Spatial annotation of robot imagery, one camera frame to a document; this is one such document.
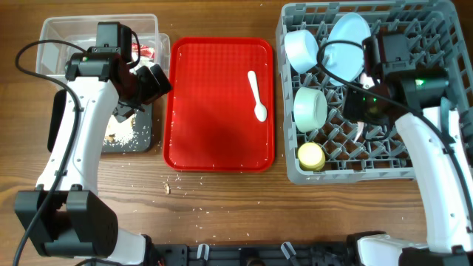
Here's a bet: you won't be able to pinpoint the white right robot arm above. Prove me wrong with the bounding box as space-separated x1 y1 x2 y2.
342 33 472 265

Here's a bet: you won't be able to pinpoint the rice and food leftovers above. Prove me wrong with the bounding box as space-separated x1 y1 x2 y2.
103 114 150 146

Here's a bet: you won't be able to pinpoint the grey dishwasher rack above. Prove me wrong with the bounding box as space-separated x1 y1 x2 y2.
276 1 472 185

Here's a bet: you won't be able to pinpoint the light blue plate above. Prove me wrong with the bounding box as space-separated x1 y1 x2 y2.
324 13 371 82

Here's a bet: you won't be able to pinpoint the clear plastic waste bin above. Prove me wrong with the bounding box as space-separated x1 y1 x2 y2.
35 13 171 83

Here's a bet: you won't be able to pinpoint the red snack wrapper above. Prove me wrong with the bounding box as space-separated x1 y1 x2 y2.
132 43 155 59

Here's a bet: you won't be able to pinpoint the black food waste tray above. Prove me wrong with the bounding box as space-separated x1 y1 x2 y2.
47 90 153 154

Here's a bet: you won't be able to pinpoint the yellow cup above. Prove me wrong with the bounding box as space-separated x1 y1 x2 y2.
297 142 326 171

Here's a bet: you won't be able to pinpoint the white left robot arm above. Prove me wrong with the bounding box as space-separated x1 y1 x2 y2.
14 21 171 265

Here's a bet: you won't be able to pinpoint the white plastic spoon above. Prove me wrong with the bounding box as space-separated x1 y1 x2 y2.
248 70 268 122

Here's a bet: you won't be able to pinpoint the light blue bowl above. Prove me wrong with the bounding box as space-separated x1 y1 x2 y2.
284 30 319 74

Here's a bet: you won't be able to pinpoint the green bowl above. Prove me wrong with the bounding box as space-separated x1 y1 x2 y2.
293 87 328 133

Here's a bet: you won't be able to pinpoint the red serving tray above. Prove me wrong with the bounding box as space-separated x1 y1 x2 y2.
163 37 275 172

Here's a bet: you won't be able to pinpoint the white plastic fork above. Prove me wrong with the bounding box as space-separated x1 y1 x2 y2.
353 121 365 142

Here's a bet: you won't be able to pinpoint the food scrap on table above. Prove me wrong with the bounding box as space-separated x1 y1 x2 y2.
164 183 171 195

